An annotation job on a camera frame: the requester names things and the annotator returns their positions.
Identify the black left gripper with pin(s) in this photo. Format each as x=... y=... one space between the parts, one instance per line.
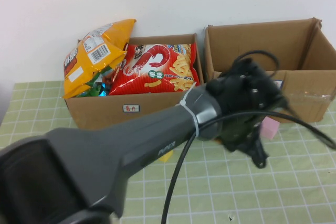
x=239 y=129

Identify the orange chip bag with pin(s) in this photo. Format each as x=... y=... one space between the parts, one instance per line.
x=89 y=58

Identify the light pink cube block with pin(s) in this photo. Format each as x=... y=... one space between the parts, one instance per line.
x=270 y=129

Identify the green checkered tablecloth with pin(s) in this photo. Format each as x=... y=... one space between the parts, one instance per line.
x=236 y=195

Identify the white zip tie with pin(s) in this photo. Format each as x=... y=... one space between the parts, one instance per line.
x=194 y=121

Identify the yellow toy block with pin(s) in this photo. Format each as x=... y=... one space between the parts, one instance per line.
x=166 y=157

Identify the cardboard box with taped front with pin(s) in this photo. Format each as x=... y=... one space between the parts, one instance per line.
x=249 y=43

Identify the red shrimp chip bag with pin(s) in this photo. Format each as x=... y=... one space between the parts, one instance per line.
x=157 y=72

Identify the cardboard box marked F2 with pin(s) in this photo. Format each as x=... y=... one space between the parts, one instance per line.
x=105 y=111

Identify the green chip bag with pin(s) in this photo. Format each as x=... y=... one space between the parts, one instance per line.
x=95 y=87

